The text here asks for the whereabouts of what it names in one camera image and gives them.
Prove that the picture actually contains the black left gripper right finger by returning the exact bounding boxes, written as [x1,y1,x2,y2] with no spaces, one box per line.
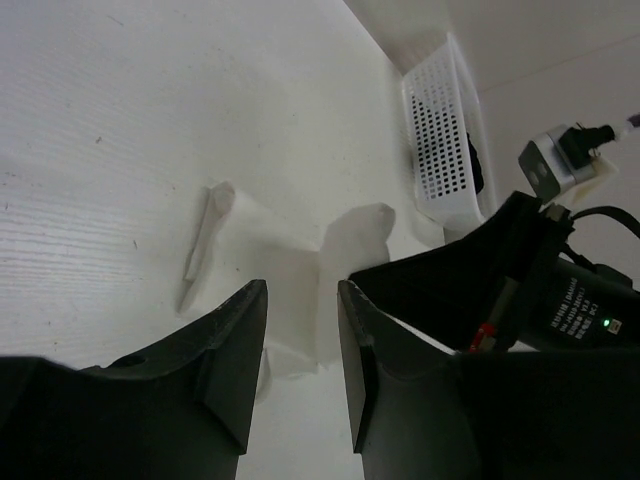
[337,281,639,479]

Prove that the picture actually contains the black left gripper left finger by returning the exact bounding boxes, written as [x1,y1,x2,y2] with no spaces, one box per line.
[1,280,268,479]

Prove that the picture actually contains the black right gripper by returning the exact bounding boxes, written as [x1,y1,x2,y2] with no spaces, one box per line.
[349,192,639,353]

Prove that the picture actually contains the white tank top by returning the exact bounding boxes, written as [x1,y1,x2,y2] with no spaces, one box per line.
[177,181,396,401]

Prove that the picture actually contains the black tank tops in basket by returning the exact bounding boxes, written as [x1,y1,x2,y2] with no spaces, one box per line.
[467,135,485,194]

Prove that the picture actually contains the white plastic basket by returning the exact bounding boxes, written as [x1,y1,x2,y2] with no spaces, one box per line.
[402,33,496,233]

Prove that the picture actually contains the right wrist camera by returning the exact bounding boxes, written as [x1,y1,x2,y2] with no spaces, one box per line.
[518,125,618,205]

